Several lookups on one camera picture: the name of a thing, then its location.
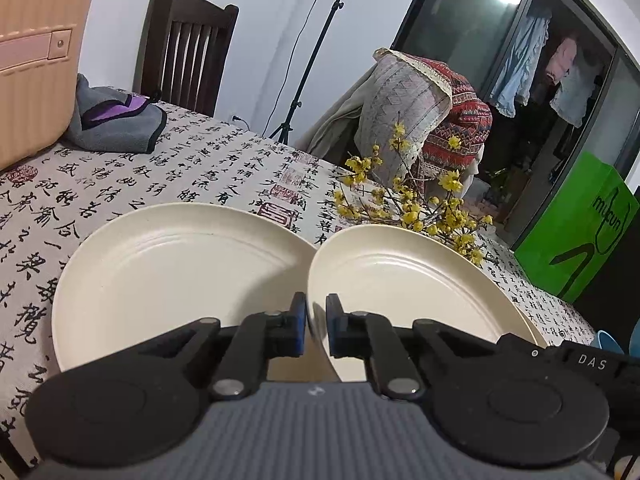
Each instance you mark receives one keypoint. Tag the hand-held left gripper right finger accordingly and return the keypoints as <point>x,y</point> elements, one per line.
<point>334,322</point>

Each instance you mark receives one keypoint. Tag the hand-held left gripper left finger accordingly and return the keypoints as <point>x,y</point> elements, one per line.
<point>298,322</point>

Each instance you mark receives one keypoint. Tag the cream plate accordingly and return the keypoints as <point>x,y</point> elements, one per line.
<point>175,280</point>
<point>415,285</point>

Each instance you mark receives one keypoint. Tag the black paper bag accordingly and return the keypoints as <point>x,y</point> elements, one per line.
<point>615,310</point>

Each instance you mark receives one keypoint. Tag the green paper bag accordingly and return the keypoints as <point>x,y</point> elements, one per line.
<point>575,240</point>

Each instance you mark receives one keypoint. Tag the yellow flower branch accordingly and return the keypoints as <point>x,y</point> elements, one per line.
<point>410,217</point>

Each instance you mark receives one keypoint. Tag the calligraphy print tablecloth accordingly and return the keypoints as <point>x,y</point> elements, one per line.
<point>150,175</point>

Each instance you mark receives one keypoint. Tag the patterned woven blanket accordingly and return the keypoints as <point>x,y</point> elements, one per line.
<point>400,100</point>

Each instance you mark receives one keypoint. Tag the grey and purple cloth pouch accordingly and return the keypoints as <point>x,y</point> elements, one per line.
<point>120,132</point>

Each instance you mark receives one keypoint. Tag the hanging white garment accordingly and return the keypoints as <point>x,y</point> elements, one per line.
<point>575,95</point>

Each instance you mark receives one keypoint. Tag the dark wooden chair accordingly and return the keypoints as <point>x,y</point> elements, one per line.
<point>190,50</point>

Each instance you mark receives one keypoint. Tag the hanging pink garment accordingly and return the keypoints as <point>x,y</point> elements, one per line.
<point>562,60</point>

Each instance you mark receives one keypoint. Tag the hanging light blue shirt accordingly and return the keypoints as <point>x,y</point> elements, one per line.
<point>520,60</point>

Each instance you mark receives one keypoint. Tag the studio light on stand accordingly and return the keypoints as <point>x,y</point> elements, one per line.
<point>338,5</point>

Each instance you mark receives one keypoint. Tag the beige hard-shell suitcase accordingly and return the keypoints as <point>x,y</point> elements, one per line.
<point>35,85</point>

